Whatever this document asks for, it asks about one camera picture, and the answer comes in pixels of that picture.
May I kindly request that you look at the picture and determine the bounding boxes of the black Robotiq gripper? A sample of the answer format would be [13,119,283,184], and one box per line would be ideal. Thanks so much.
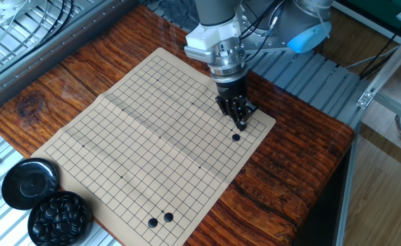
[215,72,258,133]

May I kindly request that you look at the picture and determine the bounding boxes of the beige Go board mat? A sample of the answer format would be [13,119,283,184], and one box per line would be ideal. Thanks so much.
[31,46,277,246]

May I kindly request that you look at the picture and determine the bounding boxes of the blue-grey towel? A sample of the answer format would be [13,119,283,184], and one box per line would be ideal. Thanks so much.
[157,0,198,23]

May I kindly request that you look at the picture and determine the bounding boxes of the black bowl of Go stones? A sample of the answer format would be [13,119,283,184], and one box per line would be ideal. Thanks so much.
[27,190,94,246]

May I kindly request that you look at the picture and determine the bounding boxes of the black round bowl lid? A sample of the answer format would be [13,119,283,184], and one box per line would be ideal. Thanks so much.
[1,157,60,210]

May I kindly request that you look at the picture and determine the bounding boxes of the silver perforated mounting plate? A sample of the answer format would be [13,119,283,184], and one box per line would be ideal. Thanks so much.
[0,0,48,27]

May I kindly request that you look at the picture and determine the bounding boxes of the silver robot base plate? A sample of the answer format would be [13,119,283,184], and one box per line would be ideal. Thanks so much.
[240,32,292,55]

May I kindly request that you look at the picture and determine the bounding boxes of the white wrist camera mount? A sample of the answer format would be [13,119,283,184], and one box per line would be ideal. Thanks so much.
[184,23,243,65]

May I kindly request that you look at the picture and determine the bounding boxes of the black wrist cable bundle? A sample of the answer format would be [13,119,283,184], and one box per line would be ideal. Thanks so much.
[239,0,288,54]

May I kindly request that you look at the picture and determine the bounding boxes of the grey cable with metal connector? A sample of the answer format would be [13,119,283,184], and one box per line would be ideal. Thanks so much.
[254,6,285,52]

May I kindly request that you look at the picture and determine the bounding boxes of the aluminium frame beam with bracket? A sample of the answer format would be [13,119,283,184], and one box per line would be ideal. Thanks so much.
[335,30,401,246]

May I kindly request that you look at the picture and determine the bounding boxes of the black cables on grating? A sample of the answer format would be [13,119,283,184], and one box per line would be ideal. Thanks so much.
[15,0,75,59]

